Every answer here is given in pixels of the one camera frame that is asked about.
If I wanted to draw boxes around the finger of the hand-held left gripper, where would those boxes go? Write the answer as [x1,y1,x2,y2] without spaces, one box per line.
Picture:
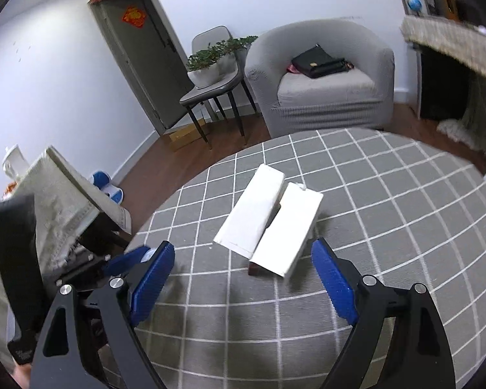
[103,245,152,276]

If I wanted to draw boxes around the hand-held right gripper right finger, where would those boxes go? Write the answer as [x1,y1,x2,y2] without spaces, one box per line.
[311,237,456,389]

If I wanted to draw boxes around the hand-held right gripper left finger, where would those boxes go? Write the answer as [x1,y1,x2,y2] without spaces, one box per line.
[30,240,176,389]

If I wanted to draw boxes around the red and white carton box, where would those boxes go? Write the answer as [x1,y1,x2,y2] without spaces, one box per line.
[213,164,325,280]

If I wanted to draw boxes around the dark wooden dining table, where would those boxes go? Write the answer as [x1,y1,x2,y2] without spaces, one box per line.
[71,211,132,260]

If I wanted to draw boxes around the table with beige cloth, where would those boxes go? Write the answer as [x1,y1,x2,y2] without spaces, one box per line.
[0,146,132,357]

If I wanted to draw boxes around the white kettle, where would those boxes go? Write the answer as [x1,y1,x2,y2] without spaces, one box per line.
[2,144,31,183]

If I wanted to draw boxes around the grey armchair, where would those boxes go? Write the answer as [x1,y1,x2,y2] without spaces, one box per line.
[244,19,395,138]

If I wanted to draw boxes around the grey dining chair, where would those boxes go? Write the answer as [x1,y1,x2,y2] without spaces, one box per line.
[179,25,258,149]

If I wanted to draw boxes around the grey door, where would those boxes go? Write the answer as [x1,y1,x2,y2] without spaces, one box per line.
[88,0,195,136]

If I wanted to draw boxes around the white fluffy rug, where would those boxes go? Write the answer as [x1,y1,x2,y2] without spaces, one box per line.
[436,118,486,159]

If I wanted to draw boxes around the potted plant in white pot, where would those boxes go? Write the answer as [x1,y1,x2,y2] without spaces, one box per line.
[185,46,221,89]
[214,36,259,74]

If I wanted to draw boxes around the black handbag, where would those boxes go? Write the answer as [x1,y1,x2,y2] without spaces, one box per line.
[292,44,349,79]

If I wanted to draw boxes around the black cabinet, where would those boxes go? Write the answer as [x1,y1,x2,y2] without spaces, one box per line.
[419,44,486,163]

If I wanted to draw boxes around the red door decoration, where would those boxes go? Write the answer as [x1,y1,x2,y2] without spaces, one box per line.
[122,6,146,28]

